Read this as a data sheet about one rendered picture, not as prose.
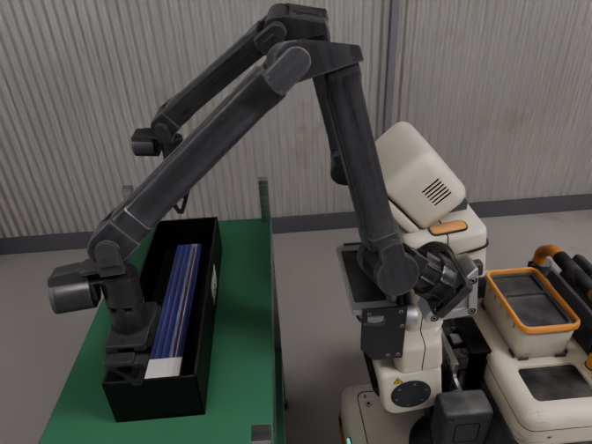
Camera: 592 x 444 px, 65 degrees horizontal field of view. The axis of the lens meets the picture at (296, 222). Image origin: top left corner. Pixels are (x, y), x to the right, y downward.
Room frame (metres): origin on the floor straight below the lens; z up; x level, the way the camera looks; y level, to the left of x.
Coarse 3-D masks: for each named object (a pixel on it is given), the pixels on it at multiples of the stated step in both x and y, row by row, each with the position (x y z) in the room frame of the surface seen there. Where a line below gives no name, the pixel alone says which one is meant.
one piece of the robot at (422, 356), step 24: (456, 216) 0.82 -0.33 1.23; (408, 240) 0.77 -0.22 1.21; (432, 240) 0.76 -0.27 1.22; (456, 240) 0.76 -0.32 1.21; (480, 240) 0.76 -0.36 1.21; (408, 336) 0.82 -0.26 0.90; (432, 336) 0.81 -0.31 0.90; (384, 360) 0.83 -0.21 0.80; (408, 360) 0.78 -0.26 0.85; (432, 360) 0.79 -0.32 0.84; (384, 384) 0.78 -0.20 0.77; (408, 384) 0.78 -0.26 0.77; (432, 384) 0.79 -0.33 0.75; (384, 408) 0.78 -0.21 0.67; (408, 408) 0.78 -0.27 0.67
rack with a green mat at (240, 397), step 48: (144, 240) 1.22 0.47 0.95; (240, 240) 1.19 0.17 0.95; (240, 288) 0.97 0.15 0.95; (96, 336) 0.82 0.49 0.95; (240, 336) 0.79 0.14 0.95; (96, 384) 0.67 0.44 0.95; (240, 384) 0.66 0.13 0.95; (48, 432) 0.57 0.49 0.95; (96, 432) 0.56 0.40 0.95; (144, 432) 0.56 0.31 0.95; (192, 432) 0.55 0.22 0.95; (240, 432) 0.55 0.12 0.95
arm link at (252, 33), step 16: (256, 32) 1.03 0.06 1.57; (272, 32) 1.00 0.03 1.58; (240, 48) 1.05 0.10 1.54; (256, 48) 1.04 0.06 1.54; (224, 64) 1.06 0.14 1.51; (240, 64) 1.06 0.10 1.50; (208, 80) 1.07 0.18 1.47; (224, 80) 1.07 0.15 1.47; (176, 96) 1.11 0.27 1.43; (192, 96) 1.09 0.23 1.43; (208, 96) 1.08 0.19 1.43; (160, 112) 1.11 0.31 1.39; (176, 112) 1.09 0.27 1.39; (192, 112) 1.09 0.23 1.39; (176, 128) 1.10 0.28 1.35
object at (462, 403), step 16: (448, 336) 0.93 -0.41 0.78; (448, 352) 0.86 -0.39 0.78; (368, 368) 0.89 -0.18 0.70; (448, 368) 0.85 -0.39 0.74; (464, 368) 0.85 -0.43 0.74; (448, 384) 0.83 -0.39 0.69; (448, 400) 0.74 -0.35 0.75; (464, 400) 0.74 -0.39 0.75; (480, 400) 0.74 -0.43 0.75; (448, 416) 0.70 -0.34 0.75; (464, 416) 0.70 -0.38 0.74; (480, 416) 0.70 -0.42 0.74; (432, 432) 0.75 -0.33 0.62; (448, 432) 0.70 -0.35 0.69; (464, 432) 0.70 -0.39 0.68; (480, 432) 0.70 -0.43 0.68
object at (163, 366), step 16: (176, 256) 1.06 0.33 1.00; (192, 256) 1.06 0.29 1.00; (176, 272) 0.99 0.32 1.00; (192, 272) 0.99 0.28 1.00; (176, 288) 0.92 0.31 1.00; (192, 288) 0.92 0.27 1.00; (176, 304) 0.86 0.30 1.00; (192, 304) 0.87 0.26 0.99; (160, 320) 0.81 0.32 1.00; (176, 320) 0.81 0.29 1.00; (192, 320) 0.84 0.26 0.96; (160, 336) 0.76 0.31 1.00; (176, 336) 0.76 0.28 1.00; (160, 352) 0.71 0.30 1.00; (176, 352) 0.71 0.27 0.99; (160, 368) 0.67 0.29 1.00; (176, 368) 0.67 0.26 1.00
